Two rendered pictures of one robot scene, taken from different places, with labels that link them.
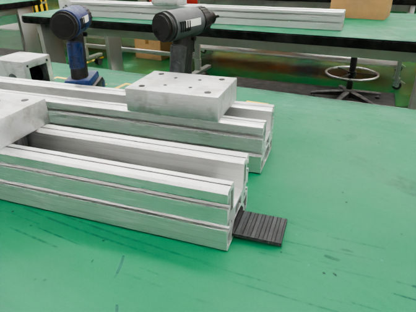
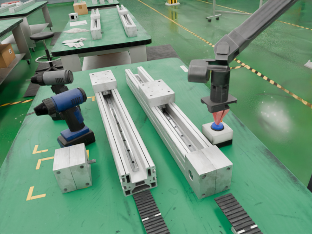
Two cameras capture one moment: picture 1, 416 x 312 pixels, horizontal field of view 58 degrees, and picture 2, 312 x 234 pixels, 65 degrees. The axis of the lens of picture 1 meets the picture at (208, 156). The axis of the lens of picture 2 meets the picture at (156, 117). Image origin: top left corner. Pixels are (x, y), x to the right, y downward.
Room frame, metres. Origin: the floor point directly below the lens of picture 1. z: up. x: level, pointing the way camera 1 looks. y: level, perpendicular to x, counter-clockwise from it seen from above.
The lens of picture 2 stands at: (1.07, 1.10, 1.33)
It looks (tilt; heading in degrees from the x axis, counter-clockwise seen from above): 31 degrees down; 235
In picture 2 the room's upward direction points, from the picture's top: 5 degrees counter-clockwise
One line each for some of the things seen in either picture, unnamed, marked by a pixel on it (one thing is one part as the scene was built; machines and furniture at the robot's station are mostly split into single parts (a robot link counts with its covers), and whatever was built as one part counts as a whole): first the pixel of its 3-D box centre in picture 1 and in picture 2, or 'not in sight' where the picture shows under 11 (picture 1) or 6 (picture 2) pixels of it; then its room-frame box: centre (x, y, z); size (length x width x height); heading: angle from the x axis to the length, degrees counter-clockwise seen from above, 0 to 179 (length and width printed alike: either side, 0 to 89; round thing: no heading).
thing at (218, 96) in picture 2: not in sight; (219, 93); (0.49, 0.65, 0.97); 0.10 x 0.07 x 0.07; 161
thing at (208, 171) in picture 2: not in sight; (211, 170); (0.65, 0.76, 0.83); 0.12 x 0.09 x 0.10; 161
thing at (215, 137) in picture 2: not in sight; (214, 134); (0.50, 0.64, 0.81); 0.10 x 0.08 x 0.06; 161
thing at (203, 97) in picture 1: (183, 101); (103, 83); (0.61, 0.04, 0.87); 0.16 x 0.11 x 0.07; 71
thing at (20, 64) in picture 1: (21, 76); (77, 166); (0.94, 0.47, 0.83); 0.11 x 0.10 x 0.10; 158
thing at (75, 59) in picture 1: (82, 54); (63, 123); (0.91, 0.30, 0.89); 0.20 x 0.08 x 0.22; 2
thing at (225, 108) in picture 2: not in sight; (214, 113); (0.50, 0.64, 0.90); 0.07 x 0.07 x 0.09; 71
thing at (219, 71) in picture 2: not in sight; (218, 75); (0.49, 0.64, 1.03); 0.07 x 0.06 x 0.07; 120
